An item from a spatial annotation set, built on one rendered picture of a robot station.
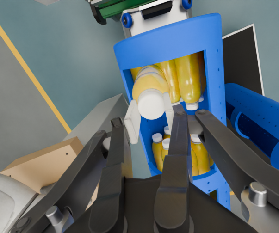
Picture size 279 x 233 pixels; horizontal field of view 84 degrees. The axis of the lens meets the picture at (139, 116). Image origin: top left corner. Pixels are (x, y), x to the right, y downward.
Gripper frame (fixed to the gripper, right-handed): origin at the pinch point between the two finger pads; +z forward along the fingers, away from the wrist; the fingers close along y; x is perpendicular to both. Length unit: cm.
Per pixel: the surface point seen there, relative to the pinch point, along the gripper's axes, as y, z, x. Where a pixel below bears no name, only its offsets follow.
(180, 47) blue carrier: 7.2, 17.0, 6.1
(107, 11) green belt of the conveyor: -12, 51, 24
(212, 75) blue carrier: 13.6, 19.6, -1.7
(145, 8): 2.0, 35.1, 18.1
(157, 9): 5.2, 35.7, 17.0
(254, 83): 81, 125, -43
